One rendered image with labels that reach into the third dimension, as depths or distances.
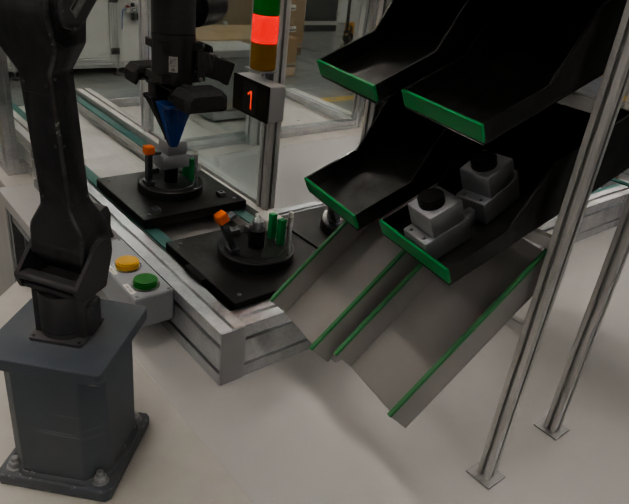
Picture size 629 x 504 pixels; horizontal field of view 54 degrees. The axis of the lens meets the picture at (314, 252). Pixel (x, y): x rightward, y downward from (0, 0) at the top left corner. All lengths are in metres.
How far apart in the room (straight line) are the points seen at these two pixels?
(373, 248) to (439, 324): 0.17
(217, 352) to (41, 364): 0.32
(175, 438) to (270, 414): 0.14
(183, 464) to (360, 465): 0.24
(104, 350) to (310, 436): 0.34
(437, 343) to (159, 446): 0.41
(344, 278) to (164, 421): 0.34
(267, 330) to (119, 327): 0.30
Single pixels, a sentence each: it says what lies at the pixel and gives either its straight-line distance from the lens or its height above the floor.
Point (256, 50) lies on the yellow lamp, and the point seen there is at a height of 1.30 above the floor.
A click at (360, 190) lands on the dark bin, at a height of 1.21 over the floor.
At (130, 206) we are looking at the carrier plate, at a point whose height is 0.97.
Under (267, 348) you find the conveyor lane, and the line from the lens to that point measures 1.04.
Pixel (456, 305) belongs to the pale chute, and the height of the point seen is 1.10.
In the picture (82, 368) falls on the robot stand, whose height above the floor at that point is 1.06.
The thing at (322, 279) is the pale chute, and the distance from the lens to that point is 0.95.
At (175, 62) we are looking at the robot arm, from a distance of 0.86.
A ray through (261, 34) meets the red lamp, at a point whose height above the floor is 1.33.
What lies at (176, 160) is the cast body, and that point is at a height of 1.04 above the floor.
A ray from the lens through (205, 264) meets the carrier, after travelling 1.12.
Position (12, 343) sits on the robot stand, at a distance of 0.80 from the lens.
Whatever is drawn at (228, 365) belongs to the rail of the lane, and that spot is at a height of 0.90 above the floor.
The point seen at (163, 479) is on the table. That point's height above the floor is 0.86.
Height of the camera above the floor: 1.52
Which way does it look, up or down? 28 degrees down
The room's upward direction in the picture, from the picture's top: 7 degrees clockwise
